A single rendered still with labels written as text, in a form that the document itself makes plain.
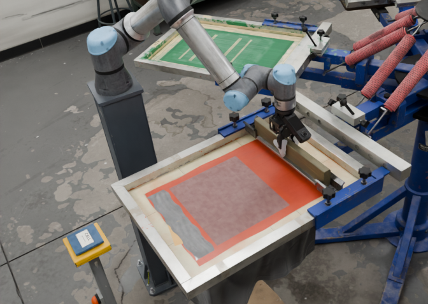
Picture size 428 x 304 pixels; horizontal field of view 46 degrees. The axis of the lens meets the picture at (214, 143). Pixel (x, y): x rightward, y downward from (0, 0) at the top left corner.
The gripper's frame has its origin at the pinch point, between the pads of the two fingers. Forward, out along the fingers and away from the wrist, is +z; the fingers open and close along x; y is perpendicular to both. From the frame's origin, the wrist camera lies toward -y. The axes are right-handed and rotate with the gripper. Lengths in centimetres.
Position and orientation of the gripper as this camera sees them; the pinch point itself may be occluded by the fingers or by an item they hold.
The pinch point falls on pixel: (289, 152)
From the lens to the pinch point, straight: 191.6
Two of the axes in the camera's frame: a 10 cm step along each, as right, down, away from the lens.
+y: -5.3, -4.8, 7.0
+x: -8.4, 4.0, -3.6
